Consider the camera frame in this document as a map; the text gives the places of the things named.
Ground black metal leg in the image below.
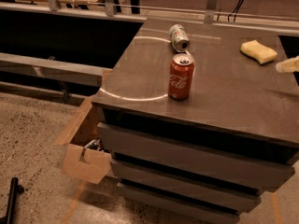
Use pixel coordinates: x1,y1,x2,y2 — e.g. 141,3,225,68
0,177,24,224

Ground middle grey drawer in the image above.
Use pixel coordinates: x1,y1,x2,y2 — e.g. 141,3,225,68
111,160,261,215

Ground silver 7up can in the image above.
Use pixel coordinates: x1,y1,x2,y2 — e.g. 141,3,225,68
169,24,190,52

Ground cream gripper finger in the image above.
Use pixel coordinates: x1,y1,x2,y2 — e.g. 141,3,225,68
276,56,299,73

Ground grey drawer cabinet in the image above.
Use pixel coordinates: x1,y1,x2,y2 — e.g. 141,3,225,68
91,17,299,224

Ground metal railing frame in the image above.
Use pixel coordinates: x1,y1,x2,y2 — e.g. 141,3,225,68
0,0,299,35

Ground yellow sponge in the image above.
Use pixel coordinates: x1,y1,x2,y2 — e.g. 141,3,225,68
240,40,278,64

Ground top grey drawer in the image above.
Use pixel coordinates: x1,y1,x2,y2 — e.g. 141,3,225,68
98,122,294,191

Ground bottom grey drawer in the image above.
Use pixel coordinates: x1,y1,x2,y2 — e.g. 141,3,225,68
118,183,239,224

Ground open cardboard box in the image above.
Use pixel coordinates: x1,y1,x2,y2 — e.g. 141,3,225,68
54,95,111,184

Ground red coca-cola can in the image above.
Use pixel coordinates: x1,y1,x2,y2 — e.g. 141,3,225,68
168,53,194,100

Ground black hanging cables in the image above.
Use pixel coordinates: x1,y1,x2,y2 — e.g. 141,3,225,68
226,0,254,23

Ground grey drawer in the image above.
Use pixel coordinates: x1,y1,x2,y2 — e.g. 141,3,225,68
111,160,261,215
98,122,294,191
118,183,239,224

